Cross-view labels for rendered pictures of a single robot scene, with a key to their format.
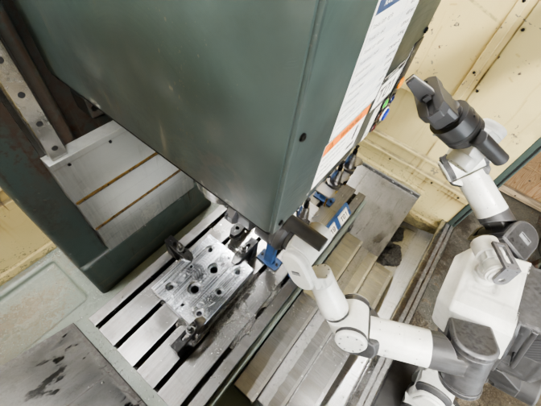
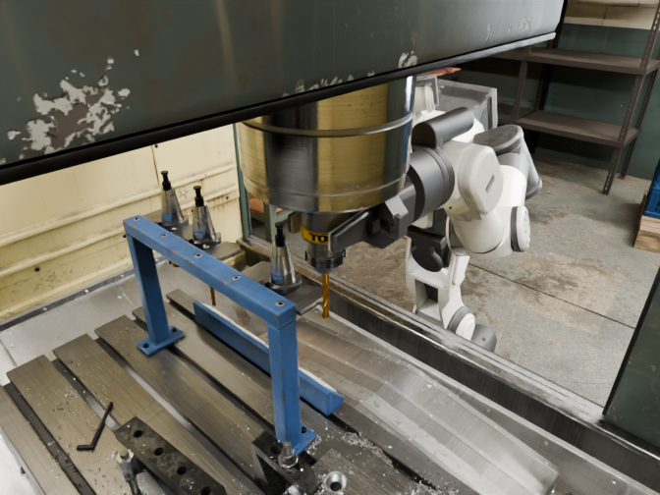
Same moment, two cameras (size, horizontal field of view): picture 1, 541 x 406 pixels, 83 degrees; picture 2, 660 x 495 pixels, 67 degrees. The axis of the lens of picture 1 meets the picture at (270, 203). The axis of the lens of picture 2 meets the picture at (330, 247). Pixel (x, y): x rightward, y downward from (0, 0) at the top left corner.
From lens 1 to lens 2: 0.76 m
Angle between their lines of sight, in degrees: 59
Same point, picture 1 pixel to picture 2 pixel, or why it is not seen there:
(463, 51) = not seen: hidden behind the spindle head
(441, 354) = (517, 163)
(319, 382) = (481, 431)
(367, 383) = (478, 357)
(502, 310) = not seen: hidden behind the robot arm
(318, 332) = (408, 414)
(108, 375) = not seen: outside the picture
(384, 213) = (205, 293)
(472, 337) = (494, 138)
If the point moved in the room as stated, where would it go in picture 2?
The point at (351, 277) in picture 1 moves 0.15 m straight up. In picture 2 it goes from (309, 359) to (307, 316)
